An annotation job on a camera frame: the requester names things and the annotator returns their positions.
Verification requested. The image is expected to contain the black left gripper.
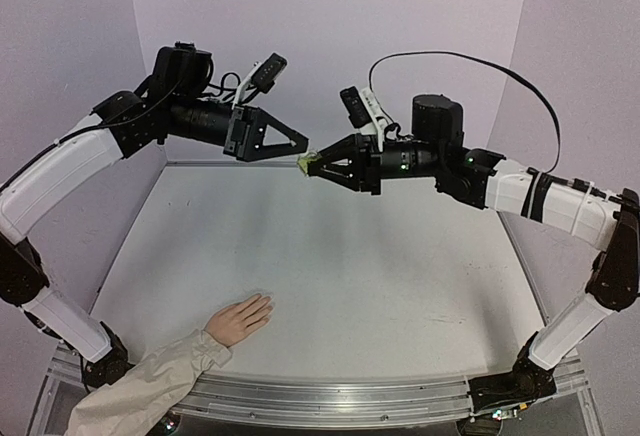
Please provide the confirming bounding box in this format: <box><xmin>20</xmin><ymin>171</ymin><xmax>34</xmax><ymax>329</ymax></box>
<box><xmin>171</xmin><ymin>92</ymin><xmax>314</xmax><ymax>159</ymax></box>

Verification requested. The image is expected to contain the yellow nail polish bottle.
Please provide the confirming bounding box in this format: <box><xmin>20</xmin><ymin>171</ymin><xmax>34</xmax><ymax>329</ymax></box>
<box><xmin>296</xmin><ymin>151</ymin><xmax>320</xmax><ymax>176</ymax></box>

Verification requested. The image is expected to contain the beige sleeved forearm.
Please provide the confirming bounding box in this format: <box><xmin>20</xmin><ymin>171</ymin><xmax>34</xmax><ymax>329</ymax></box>
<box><xmin>65</xmin><ymin>330</ymin><xmax>232</xmax><ymax>435</ymax></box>

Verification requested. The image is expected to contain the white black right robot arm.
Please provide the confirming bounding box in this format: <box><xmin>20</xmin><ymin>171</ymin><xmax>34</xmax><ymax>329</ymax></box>
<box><xmin>298</xmin><ymin>88</ymin><xmax>639</xmax><ymax>417</ymax></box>

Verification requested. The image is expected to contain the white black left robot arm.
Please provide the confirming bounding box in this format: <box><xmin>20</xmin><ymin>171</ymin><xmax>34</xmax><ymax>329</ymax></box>
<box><xmin>1</xmin><ymin>42</ymin><xmax>308</xmax><ymax>393</ymax></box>

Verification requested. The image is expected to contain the bare human hand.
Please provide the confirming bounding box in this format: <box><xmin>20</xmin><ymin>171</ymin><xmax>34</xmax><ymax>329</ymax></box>
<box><xmin>204</xmin><ymin>294</ymin><xmax>273</xmax><ymax>348</ymax></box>

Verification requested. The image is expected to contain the aluminium table rear rail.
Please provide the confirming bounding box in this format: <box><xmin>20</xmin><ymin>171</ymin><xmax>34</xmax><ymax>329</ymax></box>
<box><xmin>166</xmin><ymin>160</ymin><xmax>299</xmax><ymax>170</ymax></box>

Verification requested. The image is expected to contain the aluminium table rail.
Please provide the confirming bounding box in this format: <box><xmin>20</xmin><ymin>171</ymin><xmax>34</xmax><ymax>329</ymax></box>
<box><xmin>166</xmin><ymin>160</ymin><xmax>299</xmax><ymax>170</ymax></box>
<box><xmin>47</xmin><ymin>345</ymin><xmax>586</xmax><ymax>420</ymax></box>

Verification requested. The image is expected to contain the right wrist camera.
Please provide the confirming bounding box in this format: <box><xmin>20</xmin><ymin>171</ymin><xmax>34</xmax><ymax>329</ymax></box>
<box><xmin>340</xmin><ymin>86</ymin><xmax>393</xmax><ymax>152</ymax></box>

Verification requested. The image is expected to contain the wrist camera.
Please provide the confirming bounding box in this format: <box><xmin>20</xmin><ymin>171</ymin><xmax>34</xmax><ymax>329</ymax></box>
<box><xmin>232</xmin><ymin>53</ymin><xmax>288</xmax><ymax>107</ymax></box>
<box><xmin>340</xmin><ymin>86</ymin><xmax>393</xmax><ymax>152</ymax></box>

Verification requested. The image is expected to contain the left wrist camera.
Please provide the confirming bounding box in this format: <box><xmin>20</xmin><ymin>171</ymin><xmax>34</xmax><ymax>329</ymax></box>
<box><xmin>232</xmin><ymin>53</ymin><xmax>288</xmax><ymax>107</ymax></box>

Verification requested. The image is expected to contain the black right camera cable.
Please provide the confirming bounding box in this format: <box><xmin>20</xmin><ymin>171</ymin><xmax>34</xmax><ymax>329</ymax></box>
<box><xmin>367</xmin><ymin>50</ymin><xmax>561</xmax><ymax>175</ymax></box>

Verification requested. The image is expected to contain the aluminium table front rail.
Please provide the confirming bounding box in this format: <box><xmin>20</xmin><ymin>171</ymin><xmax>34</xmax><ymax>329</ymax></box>
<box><xmin>47</xmin><ymin>345</ymin><xmax>586</xmax><ymax>420</ymax></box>

